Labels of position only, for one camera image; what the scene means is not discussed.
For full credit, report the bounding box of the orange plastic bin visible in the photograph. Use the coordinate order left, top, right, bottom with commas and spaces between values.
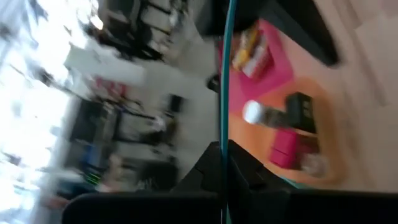
228, 77, 346, 187

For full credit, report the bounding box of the orange chicken ramen packet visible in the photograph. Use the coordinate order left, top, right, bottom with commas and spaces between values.
242, 34, 274, 78

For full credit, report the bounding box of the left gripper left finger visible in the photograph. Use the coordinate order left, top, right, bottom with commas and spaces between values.
170, 141, 221, 224

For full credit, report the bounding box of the white label spice jar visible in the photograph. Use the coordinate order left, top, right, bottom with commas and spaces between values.
241, 98, 292, 129

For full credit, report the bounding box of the yellow ramen packet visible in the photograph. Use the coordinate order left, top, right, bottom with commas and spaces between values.
231, 26, 261, 72

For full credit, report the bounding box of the teal handled spoon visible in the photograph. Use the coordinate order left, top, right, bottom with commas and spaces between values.
218, 0, 239, 224

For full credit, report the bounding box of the pink plastic bin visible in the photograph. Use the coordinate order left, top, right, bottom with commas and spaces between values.
217, 18, 295, 118

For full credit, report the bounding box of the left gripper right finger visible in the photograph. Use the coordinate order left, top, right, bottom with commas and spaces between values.
229, 140, 293, 224

